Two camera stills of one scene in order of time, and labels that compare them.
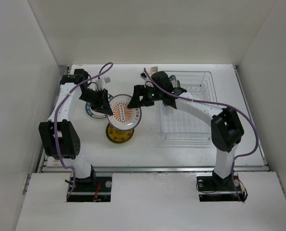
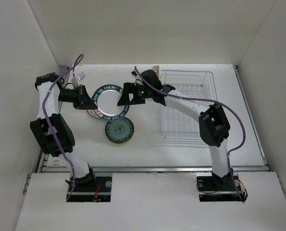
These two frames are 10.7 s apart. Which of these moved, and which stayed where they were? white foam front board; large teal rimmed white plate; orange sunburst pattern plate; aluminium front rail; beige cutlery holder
Moved: large teal rimmed white plate; orange sunburst pattern plate
Stayed: aluminium front rail; white foam front board; beige cutlery holder
